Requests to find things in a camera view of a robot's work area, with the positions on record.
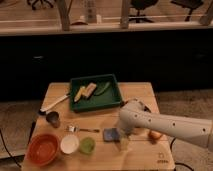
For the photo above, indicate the red bowl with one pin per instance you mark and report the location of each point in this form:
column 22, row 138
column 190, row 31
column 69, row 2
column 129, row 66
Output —
column 43, row 149

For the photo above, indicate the yellow corn cob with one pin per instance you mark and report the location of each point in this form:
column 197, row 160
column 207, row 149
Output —
column 79, row 93

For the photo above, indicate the blue sponge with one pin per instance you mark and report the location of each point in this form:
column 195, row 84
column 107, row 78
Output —
column 110, row 135

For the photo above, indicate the green tray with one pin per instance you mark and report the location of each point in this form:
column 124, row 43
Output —
column 106, row 95

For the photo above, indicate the green pepper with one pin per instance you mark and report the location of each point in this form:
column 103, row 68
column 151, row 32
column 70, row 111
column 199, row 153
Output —
column 102, row 90

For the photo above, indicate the white handled knife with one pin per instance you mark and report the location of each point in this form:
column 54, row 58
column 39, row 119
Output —
column 44, row 110

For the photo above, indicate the wooden table leg middle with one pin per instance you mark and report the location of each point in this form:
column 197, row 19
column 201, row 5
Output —
column 125, row 9

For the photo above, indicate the dark metal cup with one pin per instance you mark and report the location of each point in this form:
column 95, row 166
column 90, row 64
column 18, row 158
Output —
column 53, row 119

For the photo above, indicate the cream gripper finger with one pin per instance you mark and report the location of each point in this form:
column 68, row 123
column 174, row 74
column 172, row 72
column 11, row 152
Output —
column 124, row 141

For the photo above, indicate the black office chair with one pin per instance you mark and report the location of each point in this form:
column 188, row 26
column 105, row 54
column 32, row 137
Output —
column 140, row 5

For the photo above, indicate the wooden table leg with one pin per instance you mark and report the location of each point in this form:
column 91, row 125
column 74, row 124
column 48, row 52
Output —
column 125, row 9
column 64, row 16

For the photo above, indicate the tan bread piece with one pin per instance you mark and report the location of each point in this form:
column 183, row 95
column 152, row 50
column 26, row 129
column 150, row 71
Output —
column 89, row 90

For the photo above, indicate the yellow orange fruit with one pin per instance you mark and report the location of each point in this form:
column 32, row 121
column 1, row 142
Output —
column 154, row 135

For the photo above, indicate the white small bowl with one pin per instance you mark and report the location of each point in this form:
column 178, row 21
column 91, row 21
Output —
column 69, row 144

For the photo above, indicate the wooden table leg left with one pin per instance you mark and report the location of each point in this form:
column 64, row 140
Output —
column 64, row 16

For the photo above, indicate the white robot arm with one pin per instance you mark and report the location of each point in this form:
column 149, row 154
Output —
column 134, row 113

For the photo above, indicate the green small cup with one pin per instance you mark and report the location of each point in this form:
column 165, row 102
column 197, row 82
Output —
column 87, row 145

